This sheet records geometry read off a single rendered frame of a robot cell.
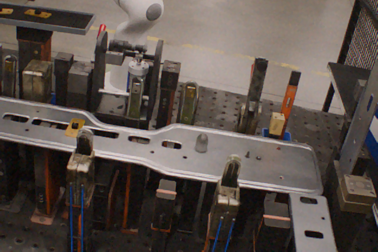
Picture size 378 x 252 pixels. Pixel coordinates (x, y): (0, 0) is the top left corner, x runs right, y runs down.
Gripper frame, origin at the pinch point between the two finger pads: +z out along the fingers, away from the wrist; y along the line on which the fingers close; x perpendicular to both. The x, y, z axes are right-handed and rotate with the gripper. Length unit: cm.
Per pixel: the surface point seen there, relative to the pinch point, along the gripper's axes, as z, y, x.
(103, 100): 26.6, 8.0, 28.0
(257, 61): 2, 6, 71
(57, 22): 7.2, 2.3, 8.6
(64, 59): 13.5, 12.5, 16.4
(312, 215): 23, 38, 94
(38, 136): 23.1, 37.8, 21.8
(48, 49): 18.8, -0.1, 4.3
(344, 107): 20, -16, 101
